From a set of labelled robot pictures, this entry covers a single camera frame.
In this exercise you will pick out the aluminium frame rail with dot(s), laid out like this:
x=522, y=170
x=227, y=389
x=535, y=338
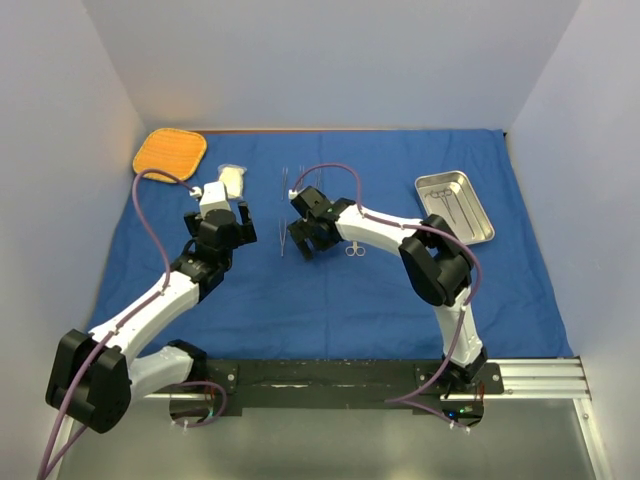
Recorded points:
x=528, y=379

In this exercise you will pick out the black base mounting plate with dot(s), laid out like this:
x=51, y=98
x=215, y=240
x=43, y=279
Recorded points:
x=351, y=384

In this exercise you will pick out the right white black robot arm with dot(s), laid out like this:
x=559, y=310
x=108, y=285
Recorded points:
x=438, y=265

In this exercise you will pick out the steel instrument tray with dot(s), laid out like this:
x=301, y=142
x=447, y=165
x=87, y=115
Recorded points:
x=482, y=228

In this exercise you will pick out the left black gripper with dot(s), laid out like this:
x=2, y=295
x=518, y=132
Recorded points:
x=243, y=232

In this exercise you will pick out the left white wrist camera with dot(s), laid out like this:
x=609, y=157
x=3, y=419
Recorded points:
x=213, y=196

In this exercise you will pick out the blue surgical drape cloth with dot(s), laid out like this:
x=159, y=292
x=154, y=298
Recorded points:
x=335, y=306

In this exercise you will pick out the white gauze pad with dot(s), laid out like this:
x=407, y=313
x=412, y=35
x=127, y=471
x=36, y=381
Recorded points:
x=231, y=177

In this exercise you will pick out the steel surgical scissors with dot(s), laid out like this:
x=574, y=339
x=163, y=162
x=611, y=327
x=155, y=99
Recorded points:
x=354, y=249

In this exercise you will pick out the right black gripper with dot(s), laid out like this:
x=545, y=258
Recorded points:
x=300, y=230

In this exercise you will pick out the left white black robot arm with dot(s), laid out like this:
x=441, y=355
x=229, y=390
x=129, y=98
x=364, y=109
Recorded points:
x=96, y=376

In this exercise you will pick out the orange square woven mat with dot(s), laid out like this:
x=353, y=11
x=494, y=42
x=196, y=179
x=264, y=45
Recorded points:
x=178, y=152

